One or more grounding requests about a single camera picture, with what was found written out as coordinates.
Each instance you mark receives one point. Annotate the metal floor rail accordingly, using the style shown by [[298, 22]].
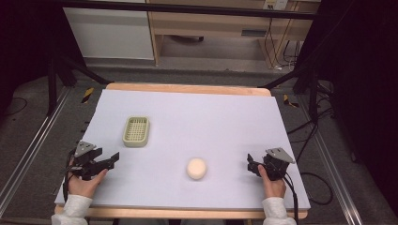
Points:
[[331, 175], [28, 153]]

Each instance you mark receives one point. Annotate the white table mat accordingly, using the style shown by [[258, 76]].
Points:
[[194, 131]]

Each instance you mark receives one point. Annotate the black metal frame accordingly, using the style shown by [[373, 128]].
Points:
[[187, 9]]

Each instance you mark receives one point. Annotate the person's left hand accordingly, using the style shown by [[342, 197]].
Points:
[[85, 184]]

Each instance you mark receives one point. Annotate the white cabinet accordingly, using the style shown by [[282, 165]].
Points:
[[109, 31]]

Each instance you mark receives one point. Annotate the wooden desk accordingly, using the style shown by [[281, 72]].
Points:
[[219, 25]]

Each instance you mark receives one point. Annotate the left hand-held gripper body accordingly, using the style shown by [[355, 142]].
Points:
[[84, 159]]

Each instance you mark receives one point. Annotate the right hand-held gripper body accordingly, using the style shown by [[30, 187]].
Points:
[[276, 164]]

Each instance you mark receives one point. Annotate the person's right hand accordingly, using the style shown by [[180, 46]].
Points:
[[272, 185]]

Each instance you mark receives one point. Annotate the wooden table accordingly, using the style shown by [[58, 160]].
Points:
[[187, 88]]

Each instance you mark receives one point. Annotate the round cream soap bar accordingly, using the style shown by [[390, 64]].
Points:
[[196, 168]]

